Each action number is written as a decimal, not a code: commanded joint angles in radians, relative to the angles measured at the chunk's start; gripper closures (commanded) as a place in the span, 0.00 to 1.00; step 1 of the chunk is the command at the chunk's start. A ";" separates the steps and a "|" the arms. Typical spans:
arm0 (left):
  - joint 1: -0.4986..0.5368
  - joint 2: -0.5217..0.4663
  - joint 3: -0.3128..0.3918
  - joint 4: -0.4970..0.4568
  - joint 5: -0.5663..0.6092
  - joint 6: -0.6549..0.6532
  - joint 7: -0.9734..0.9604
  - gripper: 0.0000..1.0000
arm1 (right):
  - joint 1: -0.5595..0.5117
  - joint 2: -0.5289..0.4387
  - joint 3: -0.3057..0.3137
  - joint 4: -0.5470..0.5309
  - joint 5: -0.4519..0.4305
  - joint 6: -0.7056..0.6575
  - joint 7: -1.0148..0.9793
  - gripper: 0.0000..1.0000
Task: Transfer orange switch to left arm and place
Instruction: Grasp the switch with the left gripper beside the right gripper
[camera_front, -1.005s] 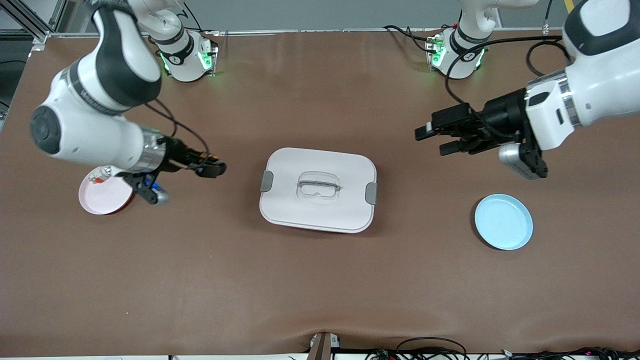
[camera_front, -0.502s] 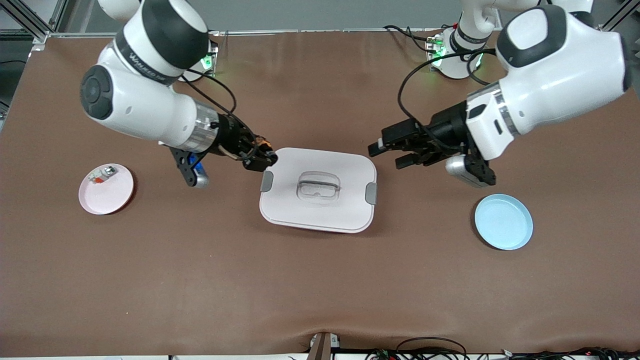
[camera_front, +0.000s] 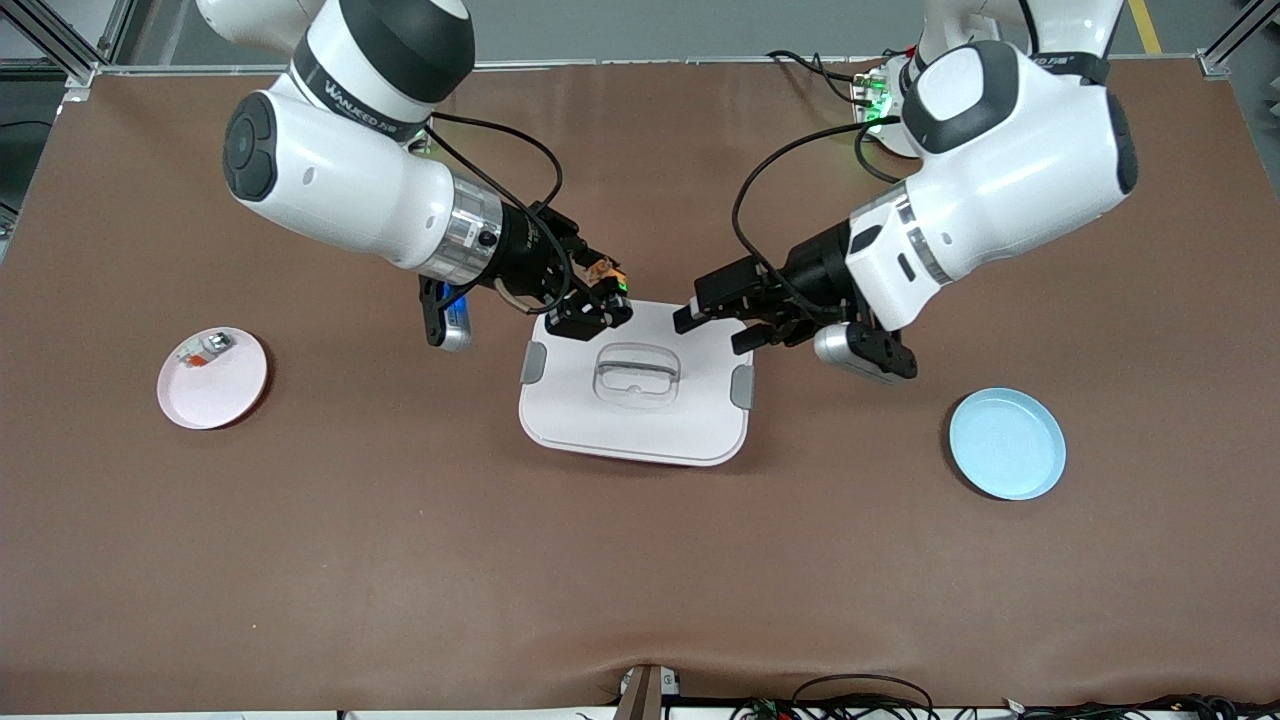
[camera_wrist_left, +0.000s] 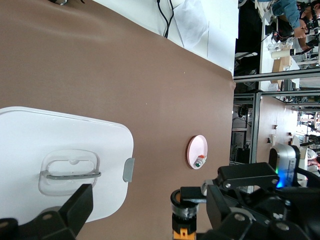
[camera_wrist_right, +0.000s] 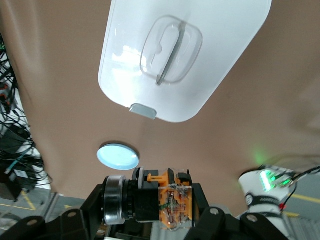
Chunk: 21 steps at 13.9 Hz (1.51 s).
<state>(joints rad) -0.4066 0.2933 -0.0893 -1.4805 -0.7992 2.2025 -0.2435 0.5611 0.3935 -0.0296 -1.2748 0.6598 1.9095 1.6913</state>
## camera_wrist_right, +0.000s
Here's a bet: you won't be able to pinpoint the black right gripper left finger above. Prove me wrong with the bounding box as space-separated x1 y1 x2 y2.
0 183 111 240

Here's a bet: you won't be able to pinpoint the black power adapter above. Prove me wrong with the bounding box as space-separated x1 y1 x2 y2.
8 167 38 191

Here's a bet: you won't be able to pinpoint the white lidded storage box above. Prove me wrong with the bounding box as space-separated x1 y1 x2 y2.
97 0 273 124

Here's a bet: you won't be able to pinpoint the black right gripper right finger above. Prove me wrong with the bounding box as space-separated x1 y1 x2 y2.
184 183 291 240

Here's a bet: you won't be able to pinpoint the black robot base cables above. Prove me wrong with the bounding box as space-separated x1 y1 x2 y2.
279 164 320 216

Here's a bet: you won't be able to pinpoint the black cable bundle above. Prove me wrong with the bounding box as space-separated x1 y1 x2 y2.
0 32 53 201

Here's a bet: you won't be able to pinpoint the light blue round plate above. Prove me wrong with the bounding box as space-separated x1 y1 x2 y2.
96 142 140 172

